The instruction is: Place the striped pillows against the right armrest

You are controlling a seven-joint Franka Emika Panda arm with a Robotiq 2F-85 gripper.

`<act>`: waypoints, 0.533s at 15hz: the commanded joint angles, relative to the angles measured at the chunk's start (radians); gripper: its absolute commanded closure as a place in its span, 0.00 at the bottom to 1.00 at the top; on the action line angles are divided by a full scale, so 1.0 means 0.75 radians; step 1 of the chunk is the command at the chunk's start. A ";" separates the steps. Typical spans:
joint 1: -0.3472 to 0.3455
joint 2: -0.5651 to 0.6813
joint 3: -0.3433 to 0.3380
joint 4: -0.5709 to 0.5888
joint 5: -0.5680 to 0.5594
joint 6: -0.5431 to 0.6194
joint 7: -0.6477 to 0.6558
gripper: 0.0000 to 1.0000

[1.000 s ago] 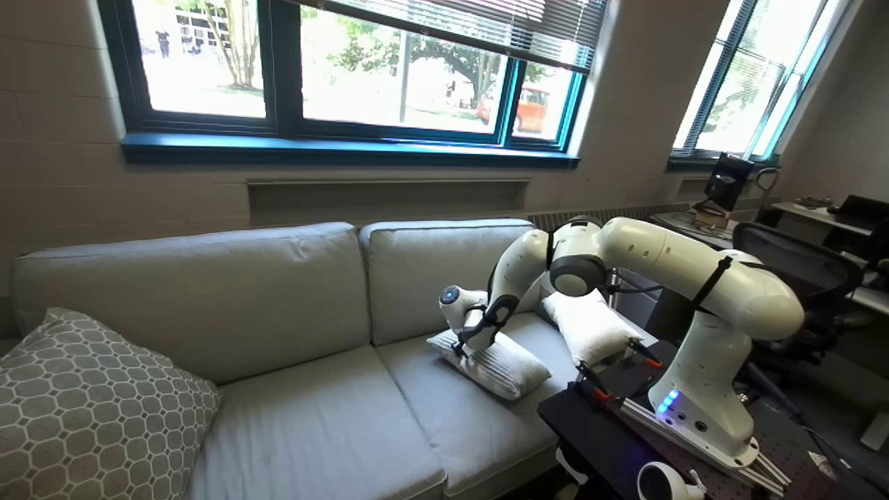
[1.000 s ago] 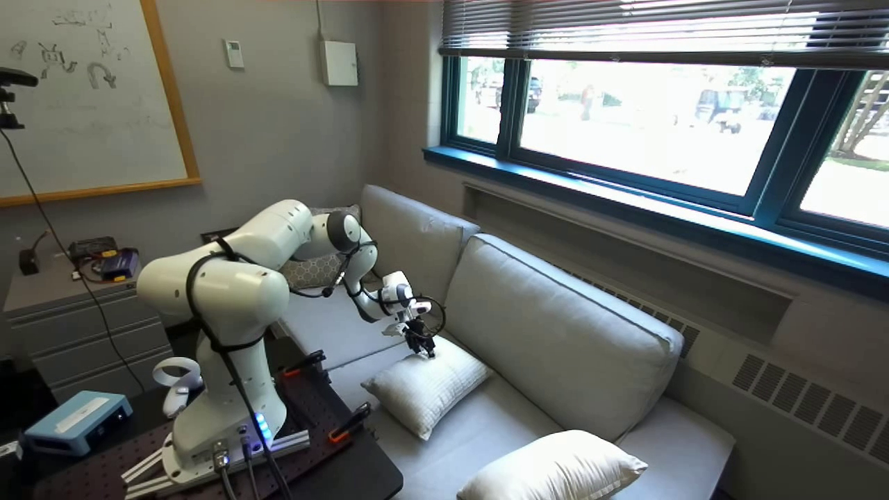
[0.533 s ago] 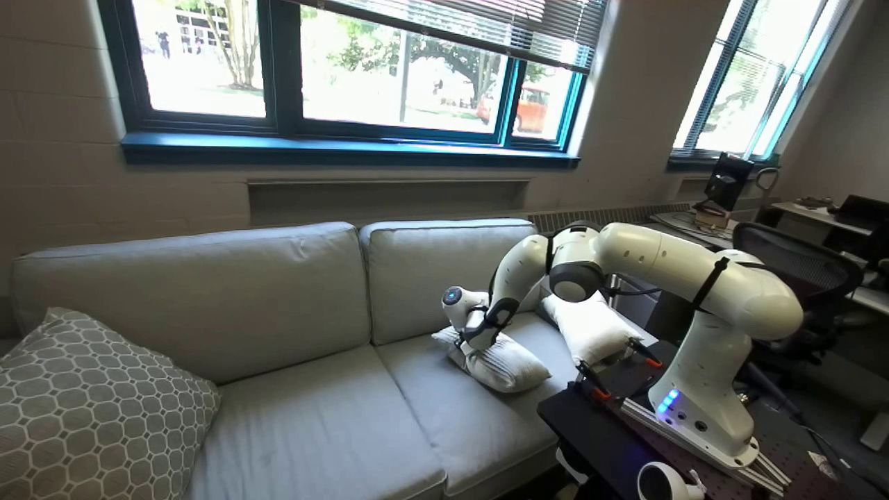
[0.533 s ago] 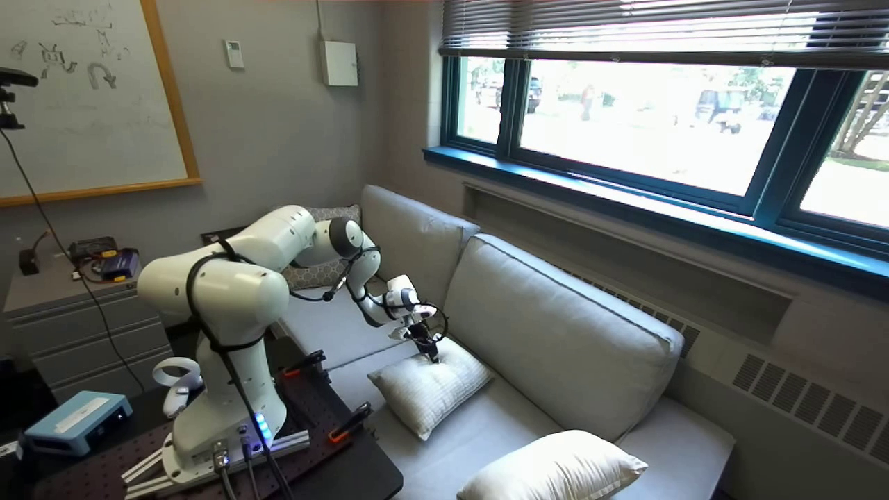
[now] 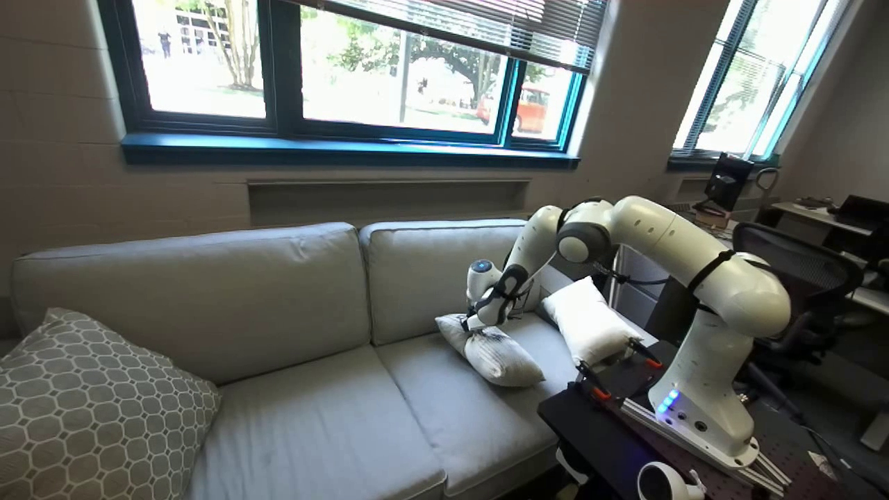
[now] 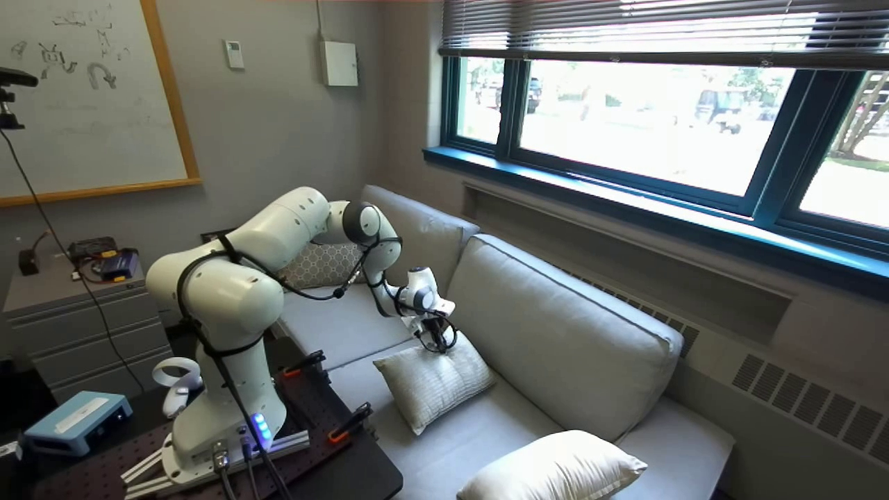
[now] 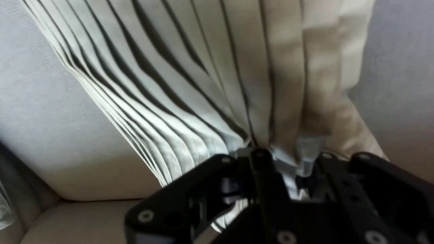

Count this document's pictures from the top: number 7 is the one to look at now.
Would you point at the light grey sofa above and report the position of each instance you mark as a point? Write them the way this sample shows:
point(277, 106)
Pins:
point(54, 136)

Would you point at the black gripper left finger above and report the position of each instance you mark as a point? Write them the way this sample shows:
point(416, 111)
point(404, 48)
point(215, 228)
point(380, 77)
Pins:
point(190, 204)

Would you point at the cream striped pillow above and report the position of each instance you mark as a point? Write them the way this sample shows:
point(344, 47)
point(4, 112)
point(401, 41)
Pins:
point(203, 77)

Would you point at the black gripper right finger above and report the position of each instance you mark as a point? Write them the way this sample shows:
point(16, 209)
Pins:
point(384, 199)

